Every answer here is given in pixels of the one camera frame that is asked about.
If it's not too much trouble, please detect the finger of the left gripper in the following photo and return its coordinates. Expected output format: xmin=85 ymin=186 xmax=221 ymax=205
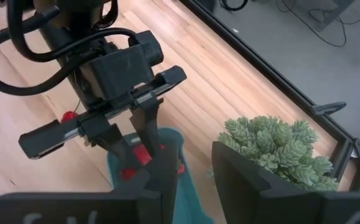
xmin=131 ymin=92 xmax=165 ymax=164
xmin=79 ymin=116 xmax=139 ymax=171

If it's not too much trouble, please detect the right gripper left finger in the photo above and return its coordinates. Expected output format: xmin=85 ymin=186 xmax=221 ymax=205
xmin=0 ymin=136 xmax=181 ymax=224

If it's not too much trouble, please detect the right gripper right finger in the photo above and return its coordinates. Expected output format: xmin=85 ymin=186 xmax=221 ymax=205
xmin=211 ymin=141 xmax=360 ymax=224

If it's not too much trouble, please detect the red cherry with stem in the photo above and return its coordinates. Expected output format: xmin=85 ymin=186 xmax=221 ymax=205
xmin=60 ymin=110 xmax=79 ymax=124

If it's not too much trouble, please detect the teal plastic container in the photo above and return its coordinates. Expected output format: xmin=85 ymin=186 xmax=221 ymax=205
xmin=107 ymin=126 xmax=216 ymax=224

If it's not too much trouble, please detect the green succulent plant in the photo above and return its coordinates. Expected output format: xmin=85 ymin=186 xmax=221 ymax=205
xmin=209 ymin=114 xmax=339 ymax=192

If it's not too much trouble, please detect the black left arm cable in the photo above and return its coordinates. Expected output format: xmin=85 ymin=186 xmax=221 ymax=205
xmin=0 ymin=0 xmax=139 ymax=96

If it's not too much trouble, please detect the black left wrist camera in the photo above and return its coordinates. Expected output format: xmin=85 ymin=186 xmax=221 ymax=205
xmin=86 ymin=29 xmax=165 ymax=100

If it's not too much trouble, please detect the black frame clamp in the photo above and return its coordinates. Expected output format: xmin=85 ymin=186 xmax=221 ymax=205
xmin=311 ymin=101 xmax=348 ymax=116

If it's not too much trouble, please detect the coiled black cable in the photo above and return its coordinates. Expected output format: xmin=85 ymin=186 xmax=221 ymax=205
xmin=219 ymin=0 xmax=249 ymax=12

